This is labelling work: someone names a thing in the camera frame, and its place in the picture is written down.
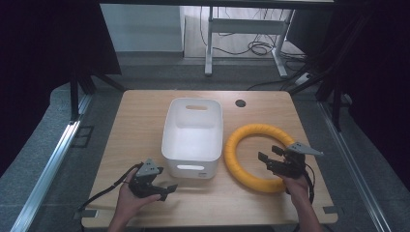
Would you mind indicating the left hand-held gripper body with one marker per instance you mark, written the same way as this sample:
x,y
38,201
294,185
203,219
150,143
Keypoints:
x,y
144,186

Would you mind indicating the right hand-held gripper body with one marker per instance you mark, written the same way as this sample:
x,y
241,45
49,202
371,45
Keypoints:
x,y
291,166

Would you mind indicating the white plastic storage bin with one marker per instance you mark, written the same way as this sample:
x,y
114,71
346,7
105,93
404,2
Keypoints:
x,y
192,141

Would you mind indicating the person's left hand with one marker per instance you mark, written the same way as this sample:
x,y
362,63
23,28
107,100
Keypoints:
x,y
129,201

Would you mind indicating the person's right hand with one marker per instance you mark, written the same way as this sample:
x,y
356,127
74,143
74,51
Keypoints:
x,y
297,188

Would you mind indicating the black metal stand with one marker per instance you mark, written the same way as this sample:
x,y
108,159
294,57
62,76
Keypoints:
x,y
335,103
74,96

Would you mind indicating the white power strip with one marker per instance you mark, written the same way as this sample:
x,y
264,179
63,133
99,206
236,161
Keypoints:
x,y
303,78

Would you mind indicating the dark floor hatch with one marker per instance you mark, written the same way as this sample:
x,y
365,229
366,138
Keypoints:
x,y
82,136

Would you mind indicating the black curtain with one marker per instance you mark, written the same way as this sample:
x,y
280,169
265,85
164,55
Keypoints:
x,y
377,80
38,64

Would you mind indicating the aluminium floor rail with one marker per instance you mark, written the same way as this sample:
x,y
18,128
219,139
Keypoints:
x,y
351,167
48,174

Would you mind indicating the white metal desk frame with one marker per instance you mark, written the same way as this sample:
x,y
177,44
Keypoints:
x,y
245,26

